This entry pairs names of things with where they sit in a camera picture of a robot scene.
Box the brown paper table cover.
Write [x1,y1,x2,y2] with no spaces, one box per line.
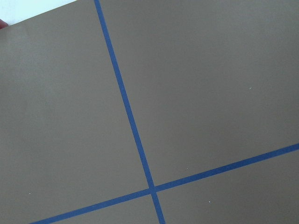
[0,0,299,224]

